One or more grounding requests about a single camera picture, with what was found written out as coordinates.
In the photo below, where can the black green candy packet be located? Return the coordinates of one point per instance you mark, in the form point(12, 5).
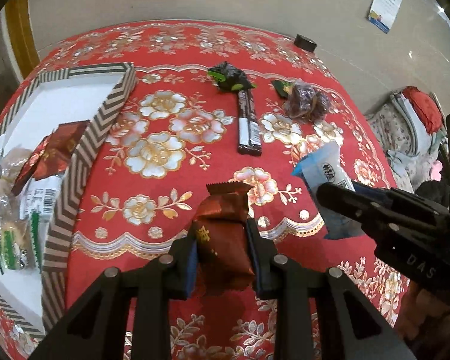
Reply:
point(229, 78)

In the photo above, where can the red orange snack packet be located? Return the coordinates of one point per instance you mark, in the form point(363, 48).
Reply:
point(29, 166)

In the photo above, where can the dark red square snack packet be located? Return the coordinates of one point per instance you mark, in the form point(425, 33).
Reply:
point(219, 226)

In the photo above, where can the striped white cardboard box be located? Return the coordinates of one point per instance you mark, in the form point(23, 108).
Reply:
point(32, 300)

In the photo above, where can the clear bag of brown snacks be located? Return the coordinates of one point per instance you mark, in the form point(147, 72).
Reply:
point(10, 167)

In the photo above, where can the red floral tablecloth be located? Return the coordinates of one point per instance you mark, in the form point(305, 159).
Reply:
point(178, 132)

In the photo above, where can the red gold long snack packet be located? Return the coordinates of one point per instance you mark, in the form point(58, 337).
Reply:
point(57, 156)

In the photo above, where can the small black box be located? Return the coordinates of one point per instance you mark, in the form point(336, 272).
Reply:
point(305, 43)

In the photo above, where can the bag of red dates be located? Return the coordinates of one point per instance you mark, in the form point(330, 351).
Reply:
point(302, 101)

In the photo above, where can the blue white snack packet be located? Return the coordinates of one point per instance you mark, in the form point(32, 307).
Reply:
point(327, 184)

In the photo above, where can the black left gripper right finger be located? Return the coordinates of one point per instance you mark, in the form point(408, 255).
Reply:
point(350, 327)

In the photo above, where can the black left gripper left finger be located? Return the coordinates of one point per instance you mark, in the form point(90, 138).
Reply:
point(96, 324)

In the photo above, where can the dark brown chocolate bar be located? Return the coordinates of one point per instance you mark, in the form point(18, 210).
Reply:
point(249, 139)

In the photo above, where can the pile of floral fabric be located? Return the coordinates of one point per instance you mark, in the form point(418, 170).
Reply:
point(410, 130)

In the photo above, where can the white wafer snack packet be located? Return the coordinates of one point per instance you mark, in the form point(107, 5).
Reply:
point(39, 197)

